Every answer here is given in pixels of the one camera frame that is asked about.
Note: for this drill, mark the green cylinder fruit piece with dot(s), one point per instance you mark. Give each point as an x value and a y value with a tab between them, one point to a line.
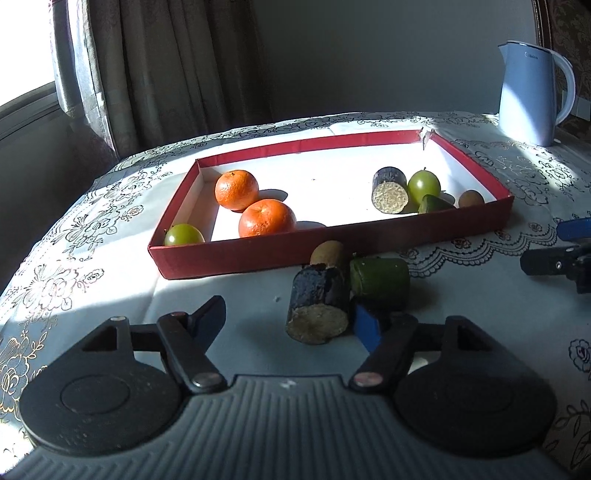
381	281

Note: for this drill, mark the green fruit wedge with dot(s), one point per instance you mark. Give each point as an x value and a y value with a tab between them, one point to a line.
433	204

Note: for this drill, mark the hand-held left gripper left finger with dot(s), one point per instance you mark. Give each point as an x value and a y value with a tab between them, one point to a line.
207	323

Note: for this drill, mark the dark sugarcane piece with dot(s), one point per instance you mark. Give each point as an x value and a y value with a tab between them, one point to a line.
390	191
316	300

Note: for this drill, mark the orange mandarin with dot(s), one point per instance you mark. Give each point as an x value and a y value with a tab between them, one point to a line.
267	219
236	190

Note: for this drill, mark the brown kiwi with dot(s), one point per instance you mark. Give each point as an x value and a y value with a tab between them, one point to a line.
330	254

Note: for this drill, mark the window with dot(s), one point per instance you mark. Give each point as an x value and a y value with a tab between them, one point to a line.
23	46

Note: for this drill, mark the beige patterned curtain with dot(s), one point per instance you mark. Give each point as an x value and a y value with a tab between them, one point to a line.
175	69

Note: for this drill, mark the small brown round fruit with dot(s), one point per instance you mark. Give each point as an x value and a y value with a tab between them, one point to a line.
471	199

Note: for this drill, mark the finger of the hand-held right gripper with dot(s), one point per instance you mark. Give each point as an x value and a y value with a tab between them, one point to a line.
575	229
549	263

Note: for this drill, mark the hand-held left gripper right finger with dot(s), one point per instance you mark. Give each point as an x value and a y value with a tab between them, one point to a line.
369	327

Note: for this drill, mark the green round fruit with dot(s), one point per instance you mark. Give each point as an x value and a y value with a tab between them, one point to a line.
425	184

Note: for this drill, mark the light blue electric kettle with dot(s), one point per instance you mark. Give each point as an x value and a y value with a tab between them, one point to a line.
526	101

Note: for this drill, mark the white wall socket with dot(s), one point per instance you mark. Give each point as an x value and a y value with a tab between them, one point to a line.
582	106

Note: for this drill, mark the white floral lace tablecloth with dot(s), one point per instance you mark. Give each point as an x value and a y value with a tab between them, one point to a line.
115	300

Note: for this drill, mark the red shallow cardboard tray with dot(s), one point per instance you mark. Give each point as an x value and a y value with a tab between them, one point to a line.
323	184

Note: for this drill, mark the wooden-framed upholstered chair back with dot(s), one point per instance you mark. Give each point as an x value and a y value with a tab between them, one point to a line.
572	27

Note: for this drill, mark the yellow-green round fruit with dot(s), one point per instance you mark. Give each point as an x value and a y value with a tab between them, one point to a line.
183	235

